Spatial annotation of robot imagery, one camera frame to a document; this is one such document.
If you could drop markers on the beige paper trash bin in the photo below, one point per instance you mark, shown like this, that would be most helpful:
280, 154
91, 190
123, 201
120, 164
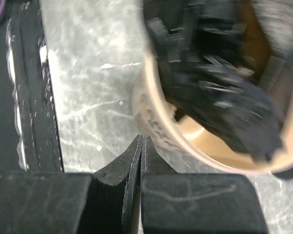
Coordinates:
172, 129

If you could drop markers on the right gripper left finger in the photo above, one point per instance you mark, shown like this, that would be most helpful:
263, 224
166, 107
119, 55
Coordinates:
104, 202

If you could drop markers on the black trash bag roll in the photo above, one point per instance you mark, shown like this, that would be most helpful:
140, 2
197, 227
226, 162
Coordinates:
228, 64

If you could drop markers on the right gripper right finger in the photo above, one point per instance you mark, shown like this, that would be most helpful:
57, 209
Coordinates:
174, 203

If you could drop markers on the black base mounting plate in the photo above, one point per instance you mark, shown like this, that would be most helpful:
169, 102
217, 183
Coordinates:
29, 138

